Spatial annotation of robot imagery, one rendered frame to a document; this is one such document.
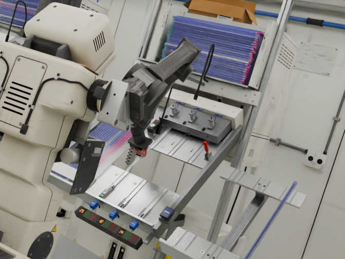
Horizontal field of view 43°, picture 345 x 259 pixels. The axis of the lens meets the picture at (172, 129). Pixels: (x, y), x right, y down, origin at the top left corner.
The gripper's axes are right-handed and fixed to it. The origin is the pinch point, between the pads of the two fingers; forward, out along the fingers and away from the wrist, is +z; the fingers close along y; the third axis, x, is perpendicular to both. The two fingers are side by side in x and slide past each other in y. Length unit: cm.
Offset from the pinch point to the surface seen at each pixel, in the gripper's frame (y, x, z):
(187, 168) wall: 66, -104, 142
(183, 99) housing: 2.4, -37.5, -4.9
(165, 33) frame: 30, -63, -24
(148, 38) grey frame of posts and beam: 40, -60, -19
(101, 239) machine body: 14, 29, 42
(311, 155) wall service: -32, -134, 105
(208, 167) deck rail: -30.9, -7.7, 0.5
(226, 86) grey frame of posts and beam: -17, -49, -12
